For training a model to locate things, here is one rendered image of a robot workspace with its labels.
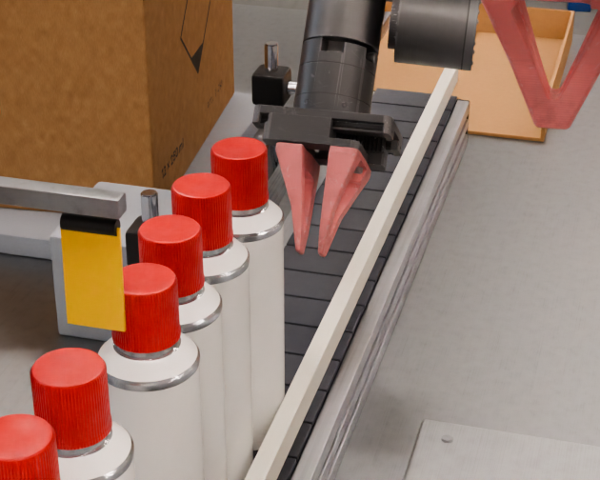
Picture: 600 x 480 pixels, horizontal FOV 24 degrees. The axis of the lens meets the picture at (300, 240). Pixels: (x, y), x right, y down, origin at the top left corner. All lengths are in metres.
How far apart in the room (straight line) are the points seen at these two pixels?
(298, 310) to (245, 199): 0.25
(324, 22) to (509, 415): 0.32
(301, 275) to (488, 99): 0.51
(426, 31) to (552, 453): 0.32
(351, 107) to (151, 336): 0.38
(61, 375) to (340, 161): 0.42
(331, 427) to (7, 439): 0.38
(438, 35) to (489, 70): 0.60
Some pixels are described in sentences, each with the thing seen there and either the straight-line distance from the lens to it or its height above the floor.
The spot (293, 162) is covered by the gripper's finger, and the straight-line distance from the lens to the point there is 0.99.
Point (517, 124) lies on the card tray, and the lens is 1.47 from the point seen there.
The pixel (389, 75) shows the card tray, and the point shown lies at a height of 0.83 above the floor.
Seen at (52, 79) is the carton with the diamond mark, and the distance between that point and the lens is 1.20.
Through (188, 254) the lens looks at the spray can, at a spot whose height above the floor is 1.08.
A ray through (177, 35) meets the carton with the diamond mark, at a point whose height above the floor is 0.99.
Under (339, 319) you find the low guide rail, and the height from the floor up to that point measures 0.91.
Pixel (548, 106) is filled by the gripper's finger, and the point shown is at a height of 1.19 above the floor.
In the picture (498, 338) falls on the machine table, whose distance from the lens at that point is 1.11.
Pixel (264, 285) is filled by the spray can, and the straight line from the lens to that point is 0.82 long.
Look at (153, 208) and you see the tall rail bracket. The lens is 0.96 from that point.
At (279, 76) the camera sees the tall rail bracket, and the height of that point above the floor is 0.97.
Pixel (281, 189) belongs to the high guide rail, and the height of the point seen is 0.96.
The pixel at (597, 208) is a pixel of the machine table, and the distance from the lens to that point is 1.32.
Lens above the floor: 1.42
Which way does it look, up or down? 29 degrees down
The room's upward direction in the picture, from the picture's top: straight up
